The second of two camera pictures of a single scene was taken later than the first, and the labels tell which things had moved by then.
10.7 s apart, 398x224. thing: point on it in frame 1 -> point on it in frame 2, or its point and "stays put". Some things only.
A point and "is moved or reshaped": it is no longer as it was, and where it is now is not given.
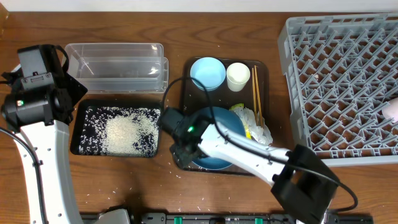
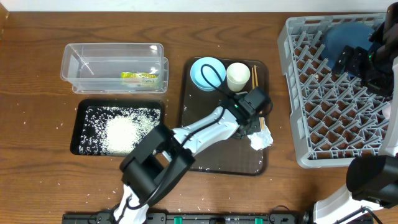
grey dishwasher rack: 341,71 stays put
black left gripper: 74,90 -> 255,124
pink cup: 391,111 stays put
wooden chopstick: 257,94 stays put
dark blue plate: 231,121 -> 339,35
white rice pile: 119,131 stays put
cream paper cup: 237,74 stays put
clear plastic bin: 119,68 stays put
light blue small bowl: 210,71 stays put
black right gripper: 184,152 -> 381,85
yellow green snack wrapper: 247,132 is moved or reshaped
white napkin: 262,134 stays put
